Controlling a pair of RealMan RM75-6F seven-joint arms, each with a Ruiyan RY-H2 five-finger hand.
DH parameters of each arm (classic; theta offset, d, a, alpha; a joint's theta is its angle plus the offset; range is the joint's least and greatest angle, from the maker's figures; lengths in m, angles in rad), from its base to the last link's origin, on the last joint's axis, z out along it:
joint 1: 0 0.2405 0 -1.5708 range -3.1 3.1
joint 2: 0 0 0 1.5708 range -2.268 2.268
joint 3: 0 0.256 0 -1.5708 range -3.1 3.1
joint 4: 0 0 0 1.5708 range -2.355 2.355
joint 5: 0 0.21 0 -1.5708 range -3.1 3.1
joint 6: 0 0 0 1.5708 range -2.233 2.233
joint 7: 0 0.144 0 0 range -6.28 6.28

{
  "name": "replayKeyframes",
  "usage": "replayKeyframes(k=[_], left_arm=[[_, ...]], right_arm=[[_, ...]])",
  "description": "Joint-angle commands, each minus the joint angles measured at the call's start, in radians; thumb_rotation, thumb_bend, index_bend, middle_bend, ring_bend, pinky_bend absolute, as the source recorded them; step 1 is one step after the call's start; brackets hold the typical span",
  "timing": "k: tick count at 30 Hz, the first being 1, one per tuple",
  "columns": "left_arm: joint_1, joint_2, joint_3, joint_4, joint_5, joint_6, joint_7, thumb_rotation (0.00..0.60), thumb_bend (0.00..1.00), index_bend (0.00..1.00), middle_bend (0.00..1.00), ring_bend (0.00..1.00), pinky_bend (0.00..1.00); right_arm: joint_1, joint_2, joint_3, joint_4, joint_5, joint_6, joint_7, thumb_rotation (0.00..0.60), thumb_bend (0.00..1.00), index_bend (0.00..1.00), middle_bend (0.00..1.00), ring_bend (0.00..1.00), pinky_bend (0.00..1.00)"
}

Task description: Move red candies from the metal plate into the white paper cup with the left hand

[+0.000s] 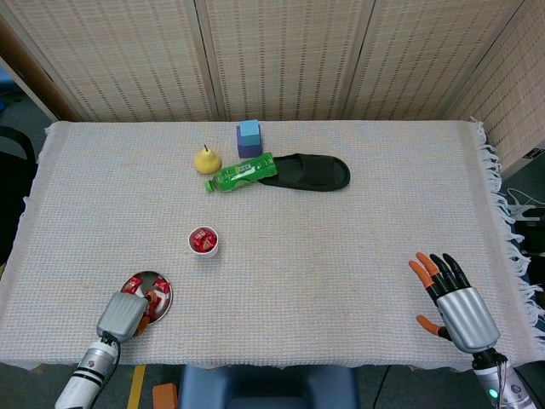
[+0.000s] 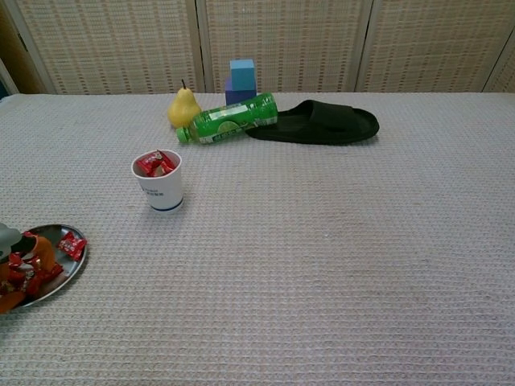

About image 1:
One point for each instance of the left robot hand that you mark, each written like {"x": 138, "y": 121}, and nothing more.
{"x": 121, "y": 317}

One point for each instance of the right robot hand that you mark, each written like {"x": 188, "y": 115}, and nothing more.
{"x": 466, "y": 317}

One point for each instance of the red candy heap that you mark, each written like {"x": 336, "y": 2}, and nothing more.
{"x": 159, "y": 286}

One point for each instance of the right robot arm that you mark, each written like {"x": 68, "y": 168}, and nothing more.
{"x": 504, "y": 383}

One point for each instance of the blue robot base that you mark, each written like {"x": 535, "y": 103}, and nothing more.
{"x": 268, "y": 387}

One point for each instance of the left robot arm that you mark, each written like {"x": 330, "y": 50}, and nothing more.
{"x": 89, "y": 375}

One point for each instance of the white paper cup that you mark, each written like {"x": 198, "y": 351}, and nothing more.
{"x": 213, "y": 252}

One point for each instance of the round metal plate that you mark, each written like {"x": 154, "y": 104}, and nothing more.
{"x": 168, "y": 298}

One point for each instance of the orange block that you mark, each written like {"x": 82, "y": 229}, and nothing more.
{"x": 165, "y": 396}

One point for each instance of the black box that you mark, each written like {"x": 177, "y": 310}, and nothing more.
{"x": 534, "y": 238}

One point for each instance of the white woven tablecloth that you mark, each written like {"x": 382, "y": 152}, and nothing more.
{"x": 319, "y": 264}

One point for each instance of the black chair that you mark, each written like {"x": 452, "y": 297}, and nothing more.
{"x": 13, "y": 187}

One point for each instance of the yellow pear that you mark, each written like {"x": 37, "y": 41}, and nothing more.
{"x": 208, "y": 162}

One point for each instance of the green plastic bottle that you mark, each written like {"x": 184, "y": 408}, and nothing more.
{"x": 240, "y": 172}

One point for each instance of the black slipper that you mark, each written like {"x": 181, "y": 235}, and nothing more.
{"x": 315, "y": 172}

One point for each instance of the purple foam cube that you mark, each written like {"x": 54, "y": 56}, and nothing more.
{"x": 250, "y": 151}

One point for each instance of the light blue foam cube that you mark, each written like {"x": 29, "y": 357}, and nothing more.
{"x": 249, "y": 133}

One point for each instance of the woven folding screen panel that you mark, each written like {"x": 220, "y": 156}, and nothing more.
{"x": 285, "y": 59}
{"x": 127, "y": 59}
{"x": 515, "y": 98}
{"x": 426, "y": 59}

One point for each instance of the brown wooden board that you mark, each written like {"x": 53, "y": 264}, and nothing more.
{"x": 38, "y": 81}

